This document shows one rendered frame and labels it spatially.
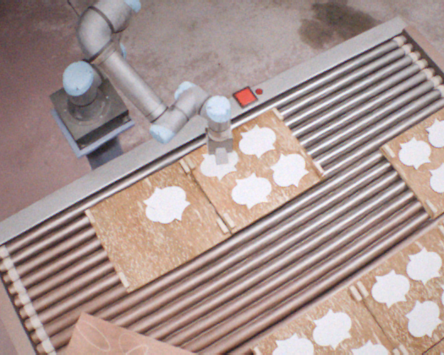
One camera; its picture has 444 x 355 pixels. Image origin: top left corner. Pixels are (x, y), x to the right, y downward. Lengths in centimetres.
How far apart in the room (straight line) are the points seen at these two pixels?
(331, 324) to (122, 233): 79
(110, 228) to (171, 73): 163
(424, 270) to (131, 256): 104
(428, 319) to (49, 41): 286
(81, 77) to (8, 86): 166
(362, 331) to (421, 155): 73
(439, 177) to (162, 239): 107
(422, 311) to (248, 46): 215
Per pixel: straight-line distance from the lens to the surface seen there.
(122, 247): 205
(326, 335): 196
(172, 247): 203
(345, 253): 207
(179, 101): 182
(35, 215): 219
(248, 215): 206
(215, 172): 212
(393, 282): 206
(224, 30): 371
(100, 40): 173
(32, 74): 371
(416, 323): 205
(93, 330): 189
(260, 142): 218
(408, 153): 227
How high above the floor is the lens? 285
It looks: 65 degrees down
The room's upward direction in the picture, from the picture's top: 1 degrees clockwise
